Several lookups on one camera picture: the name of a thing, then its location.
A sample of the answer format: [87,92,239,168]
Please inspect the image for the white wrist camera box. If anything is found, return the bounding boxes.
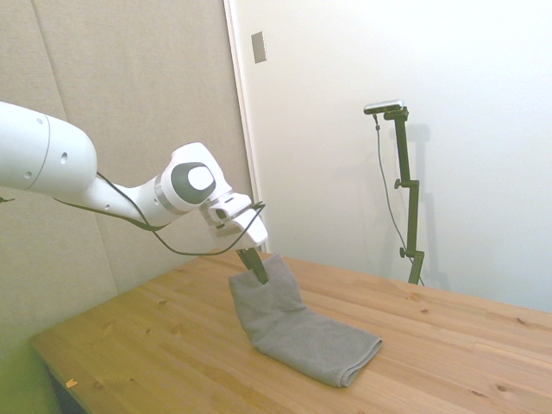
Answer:
[198,192,254,230]

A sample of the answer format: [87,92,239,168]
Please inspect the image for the grey terry towel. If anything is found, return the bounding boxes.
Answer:
[228,253,384,388]

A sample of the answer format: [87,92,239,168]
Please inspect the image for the white door frame trim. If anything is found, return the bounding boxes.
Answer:
[223,0,272,254]

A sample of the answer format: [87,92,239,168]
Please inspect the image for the grey camera on stand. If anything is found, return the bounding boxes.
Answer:
[363,98,407,116]

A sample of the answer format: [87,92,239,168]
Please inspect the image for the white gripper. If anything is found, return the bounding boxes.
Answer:
[209,210,270,286]

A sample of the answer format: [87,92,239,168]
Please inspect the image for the black camera stand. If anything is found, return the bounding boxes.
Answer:
[382,109,426,285]

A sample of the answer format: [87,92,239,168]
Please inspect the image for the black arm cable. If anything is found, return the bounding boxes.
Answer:
[51,171,267,258]

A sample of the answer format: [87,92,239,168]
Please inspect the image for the grey wall plate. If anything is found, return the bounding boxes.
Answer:
[250,30,268,65]

